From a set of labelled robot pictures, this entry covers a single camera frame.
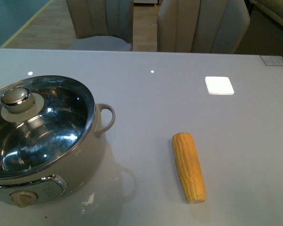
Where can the black table label sticker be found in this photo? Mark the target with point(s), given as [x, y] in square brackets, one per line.
[272, 60]

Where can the left beige dining chair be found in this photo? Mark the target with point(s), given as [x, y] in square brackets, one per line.
[102, 25]

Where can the beige electric cooking pot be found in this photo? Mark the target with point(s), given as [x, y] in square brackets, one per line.
[66, 174]

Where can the glass pot lid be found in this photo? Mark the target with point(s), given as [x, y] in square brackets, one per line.
[62, 113]

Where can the right beige dining chair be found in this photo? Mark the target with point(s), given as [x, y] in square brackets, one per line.
[201, 26]

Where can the yellow corn cob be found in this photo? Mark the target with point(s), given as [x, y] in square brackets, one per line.
[188, 167]

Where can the beige dining chair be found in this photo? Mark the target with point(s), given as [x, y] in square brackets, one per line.
[201, 26]
[102, 25]

